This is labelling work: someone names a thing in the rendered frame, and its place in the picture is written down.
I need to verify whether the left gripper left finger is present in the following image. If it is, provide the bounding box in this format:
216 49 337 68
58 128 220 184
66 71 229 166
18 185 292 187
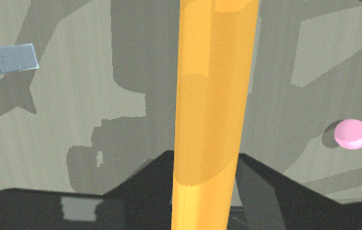
0 150 174 230

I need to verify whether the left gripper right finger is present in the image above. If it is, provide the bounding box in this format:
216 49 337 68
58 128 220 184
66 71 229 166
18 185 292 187
235 153 362 230

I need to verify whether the yellow-orange bar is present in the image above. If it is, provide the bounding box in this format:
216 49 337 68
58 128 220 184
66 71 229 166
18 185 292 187
171 0 259 230

